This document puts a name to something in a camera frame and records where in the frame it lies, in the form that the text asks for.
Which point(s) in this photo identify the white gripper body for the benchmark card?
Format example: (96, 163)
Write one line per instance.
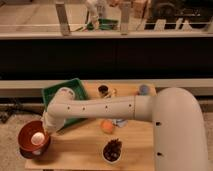
(37, 138)

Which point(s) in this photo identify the red bowl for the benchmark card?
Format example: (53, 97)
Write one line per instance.
(28, 130)

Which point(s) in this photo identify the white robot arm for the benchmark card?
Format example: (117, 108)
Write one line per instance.
(180, 142)

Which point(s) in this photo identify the purple bowl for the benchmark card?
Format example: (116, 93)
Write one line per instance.
(29, 153)

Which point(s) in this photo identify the green plastic tray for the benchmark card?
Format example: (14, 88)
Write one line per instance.
(50, 94)

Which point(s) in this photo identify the orange ball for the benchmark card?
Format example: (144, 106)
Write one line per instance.
(107, 126)

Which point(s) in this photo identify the white bowl with dark contents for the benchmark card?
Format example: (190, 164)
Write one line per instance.
(112, 151)

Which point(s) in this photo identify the small dark cup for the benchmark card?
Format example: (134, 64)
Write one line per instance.
(103, 90)

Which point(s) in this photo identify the light blue cloth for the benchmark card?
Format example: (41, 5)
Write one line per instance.
(119, 122)

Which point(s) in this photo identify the wooden spatula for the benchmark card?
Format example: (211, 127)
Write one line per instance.
(112, 93)

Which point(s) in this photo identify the blue cup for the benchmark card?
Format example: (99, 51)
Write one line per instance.
(144, 90)

